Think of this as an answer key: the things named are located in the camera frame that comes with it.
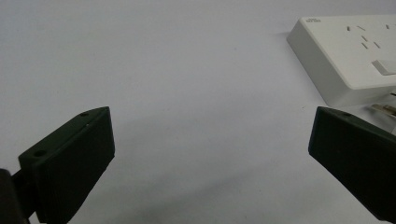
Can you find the white power strip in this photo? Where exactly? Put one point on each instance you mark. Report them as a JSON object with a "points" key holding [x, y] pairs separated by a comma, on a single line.
{"points": [[339, 59]]}

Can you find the white plug with metal prongs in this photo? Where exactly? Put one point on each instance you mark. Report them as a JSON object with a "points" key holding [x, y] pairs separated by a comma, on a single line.
{"points": [[386, 107]]}

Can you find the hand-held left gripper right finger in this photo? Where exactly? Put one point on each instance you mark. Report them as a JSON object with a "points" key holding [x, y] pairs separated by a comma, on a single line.
{"points": [[355, 152]]}

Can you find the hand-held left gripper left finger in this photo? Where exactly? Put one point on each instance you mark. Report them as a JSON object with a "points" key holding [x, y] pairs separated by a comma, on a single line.
{"points": [[68, 165]]}

